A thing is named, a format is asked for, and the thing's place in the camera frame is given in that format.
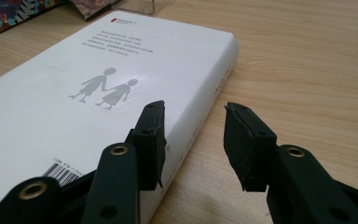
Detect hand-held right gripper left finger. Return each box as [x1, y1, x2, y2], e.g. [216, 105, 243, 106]
[125, 99, 168, 191]

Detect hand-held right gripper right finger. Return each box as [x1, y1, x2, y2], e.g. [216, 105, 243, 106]
[222, 101, 279, 193]

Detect white book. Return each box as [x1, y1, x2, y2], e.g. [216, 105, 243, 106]
[0, 10, 240, 224]

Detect purple magazine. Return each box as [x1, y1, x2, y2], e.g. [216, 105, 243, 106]
[69, 0, 123, 21]

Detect light blue picture book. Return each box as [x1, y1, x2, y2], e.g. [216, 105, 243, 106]
[0, 0, 67, 35]

